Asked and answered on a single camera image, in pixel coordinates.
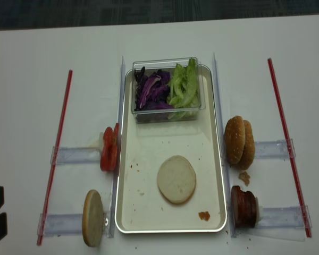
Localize bun slice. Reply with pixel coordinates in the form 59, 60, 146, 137
157, 155, 197, 205
82, 190, 104, 247

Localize white tomato pusher block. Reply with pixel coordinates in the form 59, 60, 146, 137
97, 132, 105, 150

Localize front tomato slice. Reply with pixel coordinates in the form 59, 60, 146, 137
100, 127, 118, 172

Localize tomato slice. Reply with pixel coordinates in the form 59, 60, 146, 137
112, 123, 120, 145
100, 127, 118, 172

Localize rear tomato slice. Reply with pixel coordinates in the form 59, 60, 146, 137
112, 123, 120, 145

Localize green lettuce leaves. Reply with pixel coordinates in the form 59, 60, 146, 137
166, 58, 200, 121

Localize front meat patty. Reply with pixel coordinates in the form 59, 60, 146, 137
231, 185, 246, 228

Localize bread crumb on table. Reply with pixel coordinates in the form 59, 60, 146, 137
238, 171, 250, 186

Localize rear meat patties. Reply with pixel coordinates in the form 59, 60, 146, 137
242, 191, 257, 228

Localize left red strip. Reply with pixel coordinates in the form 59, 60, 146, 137
37, 70, 73, 247

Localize red strip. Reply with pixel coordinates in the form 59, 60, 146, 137
267, 58, 312, 238
37, 70, 73, 247

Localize cream metal tray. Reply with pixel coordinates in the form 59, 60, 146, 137
115, 66, 227, 234

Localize purple cabbage leaves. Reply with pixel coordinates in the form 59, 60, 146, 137
134, 66, 173, 111

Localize clear plastic salad box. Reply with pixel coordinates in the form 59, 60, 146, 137
131, 57, 205, 123

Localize food scrap on tray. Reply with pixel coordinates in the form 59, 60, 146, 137
198, 211, 210, 221

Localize front sesame bun top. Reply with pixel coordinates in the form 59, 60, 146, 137
224, 116, 246, 165

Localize sesame bun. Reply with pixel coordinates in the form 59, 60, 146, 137
237, 120, 255, 171
224, 116, 246, 165

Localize rear sesame bun top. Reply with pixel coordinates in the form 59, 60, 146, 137
237, 120, 255, 171

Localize white patty pusher block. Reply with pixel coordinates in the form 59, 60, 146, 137
255, 197, 263, 225

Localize right red strip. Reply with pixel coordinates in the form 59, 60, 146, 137
267, 58, 312, 238

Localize clear bun bottom holder rail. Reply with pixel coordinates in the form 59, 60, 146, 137
37, 214, 82, 236

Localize clear bun holder rail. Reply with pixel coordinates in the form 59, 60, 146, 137
255, 139, 296, 159
37, 214, 82, 236

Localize clear tomato holder rail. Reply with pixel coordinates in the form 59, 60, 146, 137
50, 147, 100, 165

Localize right clear divider rail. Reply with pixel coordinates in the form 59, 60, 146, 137
212, 53, 238, 238

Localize clear bun top holder rail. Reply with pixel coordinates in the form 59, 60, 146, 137
255, 139, 296, 159

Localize clear patty holder rail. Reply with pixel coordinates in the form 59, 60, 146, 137
255, 206, 312, 229

